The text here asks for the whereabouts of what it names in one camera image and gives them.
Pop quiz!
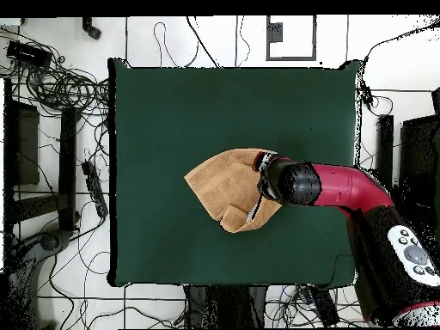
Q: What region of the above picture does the tan terry towel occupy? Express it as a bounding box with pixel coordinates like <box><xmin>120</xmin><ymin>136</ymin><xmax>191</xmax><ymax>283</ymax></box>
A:
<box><xmin>183</xmin><ymin>147</ymin><xmax>284</xmax><ymax>234</ymax></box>

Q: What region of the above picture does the dark green table cloth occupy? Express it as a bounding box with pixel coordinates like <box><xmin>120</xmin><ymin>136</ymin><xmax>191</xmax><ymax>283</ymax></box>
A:
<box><xmin>107</xmin><ymin>57</ymin><xmax>362</xmax><ymax>289</ymax></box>

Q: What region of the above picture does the black plug adapter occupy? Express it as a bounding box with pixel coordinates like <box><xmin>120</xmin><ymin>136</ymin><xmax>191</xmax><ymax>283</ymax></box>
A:
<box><xmin>360</xmin><ymin>85</ymin><xmax>376</xmax><ymax>107</ymax></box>

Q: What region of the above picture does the black stand bar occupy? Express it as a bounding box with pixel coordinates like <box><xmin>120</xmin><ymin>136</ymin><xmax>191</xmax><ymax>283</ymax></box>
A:
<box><xmin>58</xmin><ymin>107</ymin><xmax>82</xmax><ymax>232</ymax></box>
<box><xmin>376</xmin><ymin>114</ymin><xmax>394</xmax><ymax>190</ymax></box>

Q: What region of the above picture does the dark grey square plate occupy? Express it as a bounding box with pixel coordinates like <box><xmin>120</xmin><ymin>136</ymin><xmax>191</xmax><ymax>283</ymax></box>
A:
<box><xmin>266</xmin><ymin>21</ymin><xmax>284</xmax><ymax>43</ymax></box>

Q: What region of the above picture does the wide black power strip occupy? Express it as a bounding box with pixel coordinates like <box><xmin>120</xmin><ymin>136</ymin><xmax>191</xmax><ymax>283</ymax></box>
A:
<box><xmin>307</xmin><ymin>286</ymin><xmax>341</xmax><ymax>327</ymax></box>

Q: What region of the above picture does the black cabinet panel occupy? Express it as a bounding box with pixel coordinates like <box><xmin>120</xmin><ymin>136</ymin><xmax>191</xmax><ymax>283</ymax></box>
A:
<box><xmin>3</xmin><ymin>77</ymin><xmax>40</xmax><ymax>241</ymax></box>
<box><xmin>397</xmin><ymin>114</ymin><xmax>440</xmax><ymax>207</ymax></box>

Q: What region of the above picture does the long black power strip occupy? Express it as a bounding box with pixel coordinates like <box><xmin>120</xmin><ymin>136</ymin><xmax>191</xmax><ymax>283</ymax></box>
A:
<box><xmin>81</xmin><ymin>161</ymin><xmax>108</xmax><ymax>218</ymax></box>

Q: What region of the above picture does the black angled object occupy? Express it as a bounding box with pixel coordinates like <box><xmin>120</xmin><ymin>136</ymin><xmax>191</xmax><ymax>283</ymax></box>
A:
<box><xmin>81</xmin><ymin>16</ymin><xmax>103</xmax><ymax>41</ymax></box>

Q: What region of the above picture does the grey chair base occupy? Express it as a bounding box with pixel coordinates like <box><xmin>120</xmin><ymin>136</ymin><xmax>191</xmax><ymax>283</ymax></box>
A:
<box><xmin>9</xmin><ymin>228</ymin><xmax>73</xmax><ymax>329</ymax></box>

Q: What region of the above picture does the black rectangular box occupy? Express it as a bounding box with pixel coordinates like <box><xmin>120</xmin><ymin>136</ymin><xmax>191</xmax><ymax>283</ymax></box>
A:
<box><xmin>6</xmin><ymin>40</ymin><xmax>53</xmax><ymax>68</ymax></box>

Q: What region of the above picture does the grey rectangular frame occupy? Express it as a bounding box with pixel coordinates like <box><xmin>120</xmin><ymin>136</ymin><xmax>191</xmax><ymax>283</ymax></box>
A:
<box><xmin>266</xmin><ymin>15</ymin><xmax>317</xmax><ymax>62</ymax></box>

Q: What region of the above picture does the thick black cable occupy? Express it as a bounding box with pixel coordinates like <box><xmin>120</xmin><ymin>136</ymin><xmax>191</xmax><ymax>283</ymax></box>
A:
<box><xmin>186</xmin><ymin>15</ymin><xmax>221</xmax><ymax>69</ymax></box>

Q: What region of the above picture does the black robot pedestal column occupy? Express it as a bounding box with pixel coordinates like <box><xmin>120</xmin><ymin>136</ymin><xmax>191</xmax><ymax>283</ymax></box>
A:
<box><xmin>185</xmin><ymin>284</ymin><xmax>268</xmax><ymax>329</ymax></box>

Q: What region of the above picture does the thin looped black cable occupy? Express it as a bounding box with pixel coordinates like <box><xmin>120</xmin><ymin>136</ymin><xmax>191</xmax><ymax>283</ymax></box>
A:
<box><xmin>153</xmin><ymin>21</ymin><xmax>200</xmax><ymax>69</ymax></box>

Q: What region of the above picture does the tangled black cable bundle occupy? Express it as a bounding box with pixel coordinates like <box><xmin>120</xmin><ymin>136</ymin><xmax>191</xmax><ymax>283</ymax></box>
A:
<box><xmin>0</xmin><ymin>27</ymin><xmax>111</xmax><ymax>119</ymax></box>

